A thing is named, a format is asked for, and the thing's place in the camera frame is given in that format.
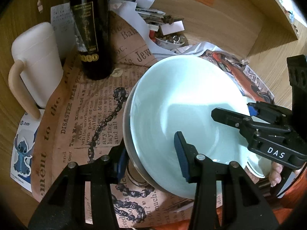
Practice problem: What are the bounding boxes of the stack of newspapers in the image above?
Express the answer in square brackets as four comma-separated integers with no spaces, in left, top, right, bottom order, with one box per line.
[110,0,185,35]

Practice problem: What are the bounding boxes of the small dish with trinkets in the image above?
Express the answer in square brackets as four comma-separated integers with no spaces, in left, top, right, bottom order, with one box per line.
[155,35,186,50]

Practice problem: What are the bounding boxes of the white bowl black spots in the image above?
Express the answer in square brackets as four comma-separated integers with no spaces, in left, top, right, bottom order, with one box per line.
[122,84,156,187]

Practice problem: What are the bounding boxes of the person's right hand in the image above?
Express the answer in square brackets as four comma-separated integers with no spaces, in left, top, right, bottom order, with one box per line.
[268,161,284,187]

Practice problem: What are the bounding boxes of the Stitch cartoon sticker card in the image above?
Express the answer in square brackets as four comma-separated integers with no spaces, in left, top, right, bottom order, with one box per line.
[10,109,45,193]

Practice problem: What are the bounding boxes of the wooden shelf board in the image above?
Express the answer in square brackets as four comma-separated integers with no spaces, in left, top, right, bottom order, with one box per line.
[249,0,299,40]

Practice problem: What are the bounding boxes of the printed newspaper table cover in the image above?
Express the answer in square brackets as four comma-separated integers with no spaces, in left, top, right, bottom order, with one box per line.
[31,11,276,228]

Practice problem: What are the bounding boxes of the mint green plate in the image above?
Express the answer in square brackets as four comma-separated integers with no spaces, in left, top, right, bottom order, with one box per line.
[246,152,272,179]

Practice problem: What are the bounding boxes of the white paper sheet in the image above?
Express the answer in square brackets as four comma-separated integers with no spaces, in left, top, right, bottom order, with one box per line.
[110,2,176,58]

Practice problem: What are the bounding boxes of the small mint green bowl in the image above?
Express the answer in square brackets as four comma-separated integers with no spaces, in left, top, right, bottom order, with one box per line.
[130,56,250,199]

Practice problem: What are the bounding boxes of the cream plastic mug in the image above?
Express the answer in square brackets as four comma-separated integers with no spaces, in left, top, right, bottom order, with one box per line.
[8,22,64,119]

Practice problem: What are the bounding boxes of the dark wine bottle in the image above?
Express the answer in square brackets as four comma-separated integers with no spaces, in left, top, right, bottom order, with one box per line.
[69,0,115,80]

